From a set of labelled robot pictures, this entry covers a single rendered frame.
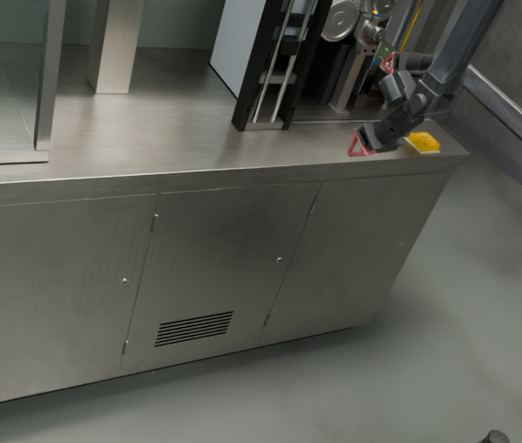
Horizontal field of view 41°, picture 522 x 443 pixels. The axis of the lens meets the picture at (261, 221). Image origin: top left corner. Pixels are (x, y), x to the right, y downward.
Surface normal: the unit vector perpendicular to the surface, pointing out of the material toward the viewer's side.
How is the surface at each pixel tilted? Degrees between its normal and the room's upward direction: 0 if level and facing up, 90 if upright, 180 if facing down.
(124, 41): 90
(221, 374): 0
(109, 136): 0
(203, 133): 0
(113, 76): 90
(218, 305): 90
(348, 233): 90
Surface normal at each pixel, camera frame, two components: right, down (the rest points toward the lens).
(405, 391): 0.27, -0.76
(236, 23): -0.85, 0.09
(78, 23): 0.44, 0.64
